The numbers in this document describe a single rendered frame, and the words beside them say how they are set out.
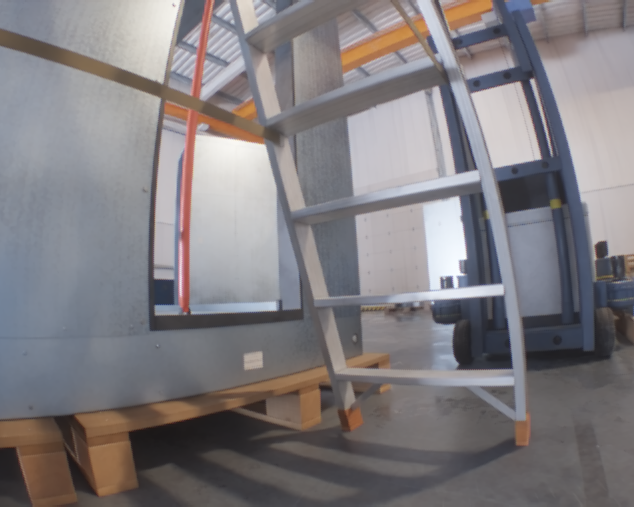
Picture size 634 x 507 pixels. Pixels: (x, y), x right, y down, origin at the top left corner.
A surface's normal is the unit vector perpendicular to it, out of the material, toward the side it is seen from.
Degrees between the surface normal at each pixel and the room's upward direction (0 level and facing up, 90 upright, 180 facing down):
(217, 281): 90
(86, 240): 90
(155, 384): 90
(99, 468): 90
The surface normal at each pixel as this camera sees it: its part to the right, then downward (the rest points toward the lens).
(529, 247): -0.60, -0.07
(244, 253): 0.52, -0.14
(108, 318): 0.78, -0.12
